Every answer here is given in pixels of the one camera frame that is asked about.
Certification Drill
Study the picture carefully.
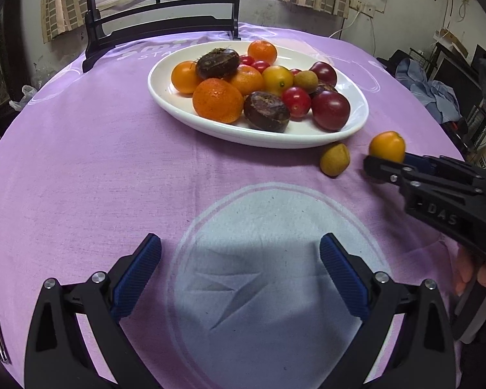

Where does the small tangerine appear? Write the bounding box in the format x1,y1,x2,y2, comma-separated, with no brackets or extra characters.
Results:
229,65,265,97

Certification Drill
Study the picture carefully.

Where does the large dark red plum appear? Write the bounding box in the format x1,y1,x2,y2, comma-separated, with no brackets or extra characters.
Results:
311,91,351,132

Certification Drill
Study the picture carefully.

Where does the wall socket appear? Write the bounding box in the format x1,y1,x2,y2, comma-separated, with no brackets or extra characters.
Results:
350,0,377,19

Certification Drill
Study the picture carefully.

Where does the small tan yellow fruit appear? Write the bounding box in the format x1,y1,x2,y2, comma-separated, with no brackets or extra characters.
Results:
294,70,319,94
320,142,351,178

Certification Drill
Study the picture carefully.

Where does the white power cable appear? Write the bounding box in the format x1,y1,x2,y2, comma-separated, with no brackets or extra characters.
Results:
328,10,361,39

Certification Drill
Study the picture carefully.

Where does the purple tablecloth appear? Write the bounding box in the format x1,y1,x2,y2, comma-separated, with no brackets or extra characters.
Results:
0,22,476,389

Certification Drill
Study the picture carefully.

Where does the small dark purple fruit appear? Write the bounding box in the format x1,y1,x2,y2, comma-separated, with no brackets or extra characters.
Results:
310,82,338,99

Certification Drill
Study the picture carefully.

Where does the white oval plate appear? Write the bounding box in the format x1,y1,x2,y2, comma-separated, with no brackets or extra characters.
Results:
147,41,369,149

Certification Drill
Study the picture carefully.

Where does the rough-skinned orange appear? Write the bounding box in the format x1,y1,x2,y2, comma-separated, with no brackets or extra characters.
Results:
192,78,244,125

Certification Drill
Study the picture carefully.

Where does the dark wooden glass cabinet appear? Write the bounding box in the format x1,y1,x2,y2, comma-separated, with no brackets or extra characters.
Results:
0,10,27,118

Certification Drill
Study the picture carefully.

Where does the person's right hand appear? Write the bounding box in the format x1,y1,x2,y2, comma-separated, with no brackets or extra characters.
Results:
456,247,486,325

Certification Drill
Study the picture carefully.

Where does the large yellow orange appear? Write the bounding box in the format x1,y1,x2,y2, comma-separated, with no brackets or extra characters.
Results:
261,65,294,97

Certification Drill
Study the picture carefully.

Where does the white plastic bag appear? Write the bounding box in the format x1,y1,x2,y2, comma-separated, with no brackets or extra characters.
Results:
10,85,39,112

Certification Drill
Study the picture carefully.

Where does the cardboard box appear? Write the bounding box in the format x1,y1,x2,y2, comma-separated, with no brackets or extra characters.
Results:
435,28,468,55

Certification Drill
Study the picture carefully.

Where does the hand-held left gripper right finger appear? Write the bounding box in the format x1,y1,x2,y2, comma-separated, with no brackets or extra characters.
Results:
319,233,457,389

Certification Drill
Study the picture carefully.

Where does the dark brown mangosteen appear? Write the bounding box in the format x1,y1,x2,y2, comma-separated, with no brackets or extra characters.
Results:
195,48,240,80
243,91,291,133

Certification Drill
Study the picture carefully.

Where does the black chair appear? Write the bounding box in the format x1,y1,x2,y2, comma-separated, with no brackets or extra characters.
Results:
378,49,410,74

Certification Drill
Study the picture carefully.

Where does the black monitor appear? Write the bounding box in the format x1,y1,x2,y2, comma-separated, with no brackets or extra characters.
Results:
431,54,484,102

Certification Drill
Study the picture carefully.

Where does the yellow kumquat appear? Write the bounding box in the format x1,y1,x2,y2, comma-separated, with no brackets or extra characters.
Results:
368,131,406,163

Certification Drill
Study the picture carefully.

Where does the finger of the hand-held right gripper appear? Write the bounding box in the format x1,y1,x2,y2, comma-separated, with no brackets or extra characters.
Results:
364,155,414,187
405,153,482,179

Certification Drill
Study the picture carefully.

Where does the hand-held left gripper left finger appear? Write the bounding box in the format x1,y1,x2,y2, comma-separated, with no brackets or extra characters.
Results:
24,233,163,389

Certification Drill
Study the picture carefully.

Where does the small dark red plum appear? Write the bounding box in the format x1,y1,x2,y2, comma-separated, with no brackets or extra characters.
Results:
309,62,338,87

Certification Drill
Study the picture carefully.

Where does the blue clothes pile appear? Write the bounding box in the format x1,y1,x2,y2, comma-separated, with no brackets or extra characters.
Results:
397,57,464,124

